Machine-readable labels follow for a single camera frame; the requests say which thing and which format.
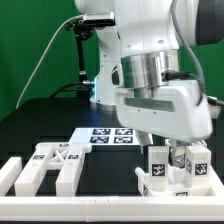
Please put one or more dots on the black camera stand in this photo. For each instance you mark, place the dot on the black camera stand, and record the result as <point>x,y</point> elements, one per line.
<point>82,33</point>

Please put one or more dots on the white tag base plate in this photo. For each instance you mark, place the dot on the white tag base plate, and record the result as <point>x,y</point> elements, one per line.
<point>104,136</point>

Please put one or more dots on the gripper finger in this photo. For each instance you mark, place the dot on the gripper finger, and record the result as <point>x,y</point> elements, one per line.
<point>177,151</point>
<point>145,139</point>

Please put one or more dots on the white tagged cube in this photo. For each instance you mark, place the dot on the white tagged cube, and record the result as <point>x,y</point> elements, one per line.
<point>202,142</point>

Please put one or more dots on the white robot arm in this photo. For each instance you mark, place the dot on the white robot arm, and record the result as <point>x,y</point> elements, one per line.
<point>140,78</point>

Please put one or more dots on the white chair back frame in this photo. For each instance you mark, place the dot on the white chair back frame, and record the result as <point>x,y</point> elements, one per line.
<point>67,158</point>

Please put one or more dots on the white U-shaped fence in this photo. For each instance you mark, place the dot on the white U-shaped fence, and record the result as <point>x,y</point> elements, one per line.
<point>99,209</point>

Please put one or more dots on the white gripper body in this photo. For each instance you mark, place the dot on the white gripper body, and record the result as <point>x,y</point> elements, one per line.
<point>173,112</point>

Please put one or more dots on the white chair seat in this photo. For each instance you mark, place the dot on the white chair seat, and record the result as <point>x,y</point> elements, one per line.
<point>176,185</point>

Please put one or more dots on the grey camera on stand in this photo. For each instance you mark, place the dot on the grey camera on stand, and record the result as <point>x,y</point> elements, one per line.
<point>99,19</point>

